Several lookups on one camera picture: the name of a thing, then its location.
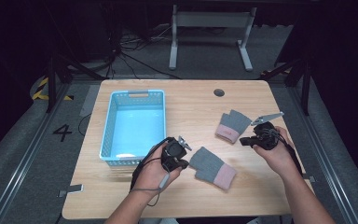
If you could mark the person's left hand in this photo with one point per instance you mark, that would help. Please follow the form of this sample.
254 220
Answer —
150 174

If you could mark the person's right hand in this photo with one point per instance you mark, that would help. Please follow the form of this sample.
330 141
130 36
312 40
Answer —
279 158

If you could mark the black metal stand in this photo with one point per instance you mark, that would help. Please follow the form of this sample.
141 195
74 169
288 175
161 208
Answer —
52 84
306 84

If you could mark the grey table grommet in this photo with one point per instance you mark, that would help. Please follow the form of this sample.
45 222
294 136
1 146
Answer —
219 92

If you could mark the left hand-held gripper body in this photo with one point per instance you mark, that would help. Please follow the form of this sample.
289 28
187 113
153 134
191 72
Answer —
172 152

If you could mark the grey floor tape patch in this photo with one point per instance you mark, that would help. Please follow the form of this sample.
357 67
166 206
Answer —
90 99

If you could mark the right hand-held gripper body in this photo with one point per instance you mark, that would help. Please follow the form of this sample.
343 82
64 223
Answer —
265 137

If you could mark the white metal desk frame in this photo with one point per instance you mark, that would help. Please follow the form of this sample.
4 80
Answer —
211 19

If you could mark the small metal table bracket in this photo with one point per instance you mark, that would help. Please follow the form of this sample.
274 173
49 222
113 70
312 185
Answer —
73 188
310 178

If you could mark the grey pink glove red label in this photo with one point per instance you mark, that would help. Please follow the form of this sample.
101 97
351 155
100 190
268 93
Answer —
234 123

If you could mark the yellow black hazard tape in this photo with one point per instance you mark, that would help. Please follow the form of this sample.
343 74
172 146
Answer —
40 88

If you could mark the grey glove pink cuff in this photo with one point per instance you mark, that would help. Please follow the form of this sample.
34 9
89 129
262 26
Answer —
209 166

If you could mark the light blue plastic basket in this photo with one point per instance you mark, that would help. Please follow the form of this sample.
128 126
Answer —
136 127

